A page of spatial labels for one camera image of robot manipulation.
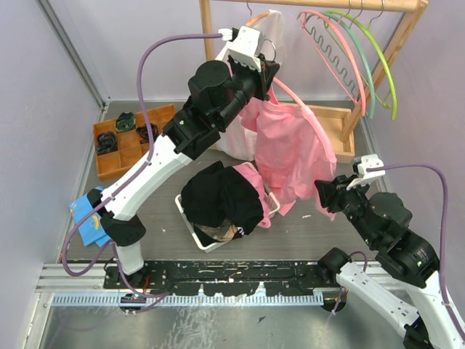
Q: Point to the blue folded cloth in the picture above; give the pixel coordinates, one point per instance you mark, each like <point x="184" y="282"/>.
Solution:
<point x="91" y="231"/>

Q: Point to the wooden compartment tray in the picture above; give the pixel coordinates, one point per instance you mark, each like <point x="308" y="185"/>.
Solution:
<point x="113" y="165"/>

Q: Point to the orange hanger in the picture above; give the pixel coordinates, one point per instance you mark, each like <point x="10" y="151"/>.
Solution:
<point x="255" y="18"/>

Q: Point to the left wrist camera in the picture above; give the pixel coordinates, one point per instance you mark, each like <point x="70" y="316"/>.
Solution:
<point x="245" y="48"/>

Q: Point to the mint green hanger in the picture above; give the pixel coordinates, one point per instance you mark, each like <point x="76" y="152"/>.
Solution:
<point x="349" y="44"/>

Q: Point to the wooden clothes rack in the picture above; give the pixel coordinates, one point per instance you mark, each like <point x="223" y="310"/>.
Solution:
<point x="339" y="123"/>

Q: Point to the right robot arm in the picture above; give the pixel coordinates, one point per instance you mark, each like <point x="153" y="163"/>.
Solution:
<point x="382" y="222"/>

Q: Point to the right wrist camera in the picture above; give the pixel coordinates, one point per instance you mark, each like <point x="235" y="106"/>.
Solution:
<point x="368" y="169"/>

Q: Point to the salmon pink hanger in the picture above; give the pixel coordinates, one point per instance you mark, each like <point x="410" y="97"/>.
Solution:
<point x="312" y="25"/>

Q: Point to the white t shirt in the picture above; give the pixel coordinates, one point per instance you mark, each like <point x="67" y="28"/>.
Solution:
<point x="239" y="142"/>

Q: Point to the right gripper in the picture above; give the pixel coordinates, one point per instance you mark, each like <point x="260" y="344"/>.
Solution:
<point x="328" y="190"/>

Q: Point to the rolled black sock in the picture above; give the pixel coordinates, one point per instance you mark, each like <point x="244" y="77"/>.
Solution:
<point x="143" y="133"/>

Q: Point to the rolled dark sock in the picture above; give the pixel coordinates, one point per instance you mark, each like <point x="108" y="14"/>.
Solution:
<point x="106" y="143"/>

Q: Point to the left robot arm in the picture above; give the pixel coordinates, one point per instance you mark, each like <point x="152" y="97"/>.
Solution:
<point x="219" y="91"/>

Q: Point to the light pink t shirt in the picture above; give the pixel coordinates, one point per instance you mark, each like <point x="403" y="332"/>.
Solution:
<point x="292" y="150"/>

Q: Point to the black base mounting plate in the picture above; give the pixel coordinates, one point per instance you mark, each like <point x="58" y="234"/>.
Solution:
<point x="230" y="278"/>

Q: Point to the rolled green sock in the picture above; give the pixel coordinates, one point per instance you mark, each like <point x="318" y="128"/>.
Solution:
<point x="125" y="122"/>

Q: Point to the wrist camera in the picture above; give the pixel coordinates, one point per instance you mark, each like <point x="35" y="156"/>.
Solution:
<point x="245" y="48"/>
<point x="368" y="169"/>

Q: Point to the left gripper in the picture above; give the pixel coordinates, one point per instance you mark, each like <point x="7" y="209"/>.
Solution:
<point x="268" y="70"/>

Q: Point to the white perforated plastic basket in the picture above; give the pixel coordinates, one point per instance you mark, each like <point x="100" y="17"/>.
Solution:
<point x="207" y="243"/>

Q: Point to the black t shirt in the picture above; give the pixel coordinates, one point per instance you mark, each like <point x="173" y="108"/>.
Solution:
<point x="222" y="202"/>

